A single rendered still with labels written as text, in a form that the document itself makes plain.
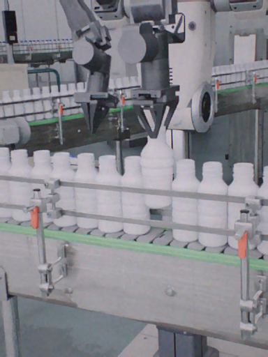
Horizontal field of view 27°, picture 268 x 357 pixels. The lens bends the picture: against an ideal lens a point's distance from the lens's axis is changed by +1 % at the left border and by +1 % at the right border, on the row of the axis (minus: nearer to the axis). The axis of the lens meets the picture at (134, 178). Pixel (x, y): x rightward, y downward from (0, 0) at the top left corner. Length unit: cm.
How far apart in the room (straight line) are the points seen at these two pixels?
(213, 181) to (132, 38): 31
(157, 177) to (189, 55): 65
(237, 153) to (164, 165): 419
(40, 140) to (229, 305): 206
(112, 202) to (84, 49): 40
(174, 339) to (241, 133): 343
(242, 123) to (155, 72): 414
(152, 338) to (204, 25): 121
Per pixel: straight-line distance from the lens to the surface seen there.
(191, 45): 171
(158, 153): 113
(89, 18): 149
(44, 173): 130
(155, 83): 111
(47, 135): 306
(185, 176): 113
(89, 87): 146
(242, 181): 109
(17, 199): 135
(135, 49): 104
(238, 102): 430
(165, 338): 205
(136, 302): 123
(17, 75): 565
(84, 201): 125
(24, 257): 136
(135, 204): 119
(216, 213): 111
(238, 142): 528
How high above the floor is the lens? 142
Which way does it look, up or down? 14 degrees down
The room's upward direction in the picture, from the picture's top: 3 degrees counter-clockwise
